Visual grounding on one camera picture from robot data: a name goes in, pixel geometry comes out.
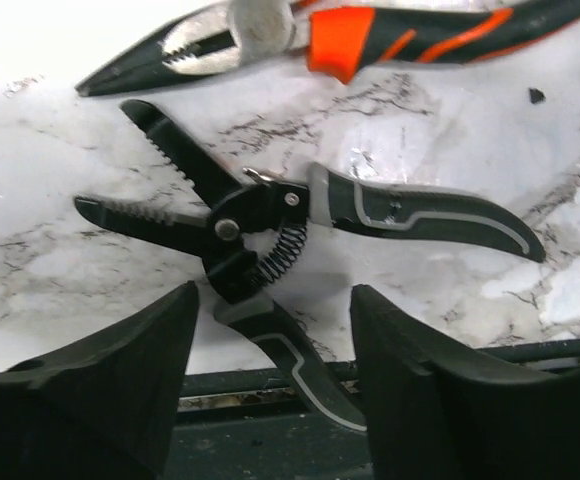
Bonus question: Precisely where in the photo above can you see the orange long nose pliers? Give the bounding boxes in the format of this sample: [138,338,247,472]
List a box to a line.
[75,1,580,97]

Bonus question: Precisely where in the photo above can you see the black mounting rail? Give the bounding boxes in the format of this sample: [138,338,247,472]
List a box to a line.
[169,337,580,480]

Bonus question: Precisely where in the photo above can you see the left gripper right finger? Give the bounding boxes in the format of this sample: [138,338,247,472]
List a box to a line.
[350,285,580,479]

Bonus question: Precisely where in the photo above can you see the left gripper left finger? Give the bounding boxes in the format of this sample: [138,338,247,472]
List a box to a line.
[0,282,199,479]

